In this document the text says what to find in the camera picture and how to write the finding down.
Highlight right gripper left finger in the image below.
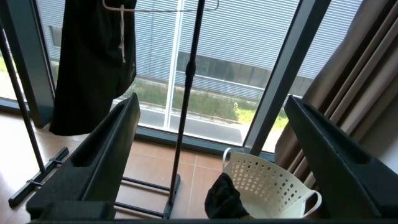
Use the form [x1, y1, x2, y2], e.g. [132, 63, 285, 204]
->
[26, 92, 141, 220]

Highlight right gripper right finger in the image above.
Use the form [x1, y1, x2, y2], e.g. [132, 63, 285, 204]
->
[284, 95, 398, 218]

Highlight black shorts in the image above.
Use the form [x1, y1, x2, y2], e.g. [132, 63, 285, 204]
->
[49, 0, 137, 137]

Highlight white laundry basket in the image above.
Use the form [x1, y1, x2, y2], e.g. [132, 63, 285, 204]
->
[221, 147, 323, 220]

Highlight black clothes rack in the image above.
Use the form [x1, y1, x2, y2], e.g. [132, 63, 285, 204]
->
[0, 0, 206, 220]

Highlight pink clothes hanger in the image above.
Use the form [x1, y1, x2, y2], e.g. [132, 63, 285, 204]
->
[101, 0, 220, 13]

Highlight brown curtain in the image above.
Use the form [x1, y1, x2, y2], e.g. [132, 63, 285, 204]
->
[275, 0, 398, 190]

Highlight black garment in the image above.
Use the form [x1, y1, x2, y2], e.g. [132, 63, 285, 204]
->
[204, 172, 249, 220]

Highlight window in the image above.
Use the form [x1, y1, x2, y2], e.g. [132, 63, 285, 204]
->
[0, 0, 364, 156]

